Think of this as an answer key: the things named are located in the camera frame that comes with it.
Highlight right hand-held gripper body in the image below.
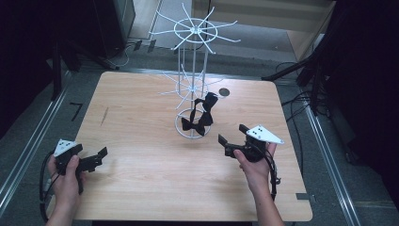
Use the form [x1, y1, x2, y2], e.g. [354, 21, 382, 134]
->
[224, 124, 286, 164]

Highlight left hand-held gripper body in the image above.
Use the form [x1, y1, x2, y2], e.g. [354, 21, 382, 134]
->
[52, 138, 85, 196]

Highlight black bow tie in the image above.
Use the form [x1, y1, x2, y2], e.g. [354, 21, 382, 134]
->
[181, 98, 207, 137]
[197, 91, 219, 127]

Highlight white wire display rack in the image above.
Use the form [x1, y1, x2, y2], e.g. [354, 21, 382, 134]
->
[148, 2, 242, 140]

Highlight person's right hand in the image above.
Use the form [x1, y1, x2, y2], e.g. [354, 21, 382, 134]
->
[232, 141, 279, 192]

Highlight person's left hand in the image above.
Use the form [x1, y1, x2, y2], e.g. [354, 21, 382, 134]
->
[46, 154, 88, 218]

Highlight light wooden furniture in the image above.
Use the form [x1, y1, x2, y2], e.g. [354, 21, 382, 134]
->
[191, 0, 337, 63]

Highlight dark cabinet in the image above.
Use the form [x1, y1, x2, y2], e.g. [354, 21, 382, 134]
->
[92, 0, 137, 59]

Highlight aluminium floor rail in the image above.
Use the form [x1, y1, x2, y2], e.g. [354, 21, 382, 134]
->
[0, 70, 73, 218]
[304, 105, 362, 226]

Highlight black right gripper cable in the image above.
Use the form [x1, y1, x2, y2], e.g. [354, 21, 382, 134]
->
[263, 150, 282, 202]

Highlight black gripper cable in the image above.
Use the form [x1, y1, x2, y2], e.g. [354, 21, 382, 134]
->
[39, 150, 56, 223]
[263, 150, 282, 202]

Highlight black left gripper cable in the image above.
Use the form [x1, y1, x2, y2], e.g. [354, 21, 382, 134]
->
[39, 150, 56, 223]

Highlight black floor cables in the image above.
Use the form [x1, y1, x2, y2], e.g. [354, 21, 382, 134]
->
[275, 60, 332, 161]

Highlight black metal stand frame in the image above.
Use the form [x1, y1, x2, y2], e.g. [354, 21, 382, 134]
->
[50, 39, 120, 102]
[261, 31, 338, 117]

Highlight white floor cable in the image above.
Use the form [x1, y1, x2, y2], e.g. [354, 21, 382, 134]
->
[114, 42, 140, 70]

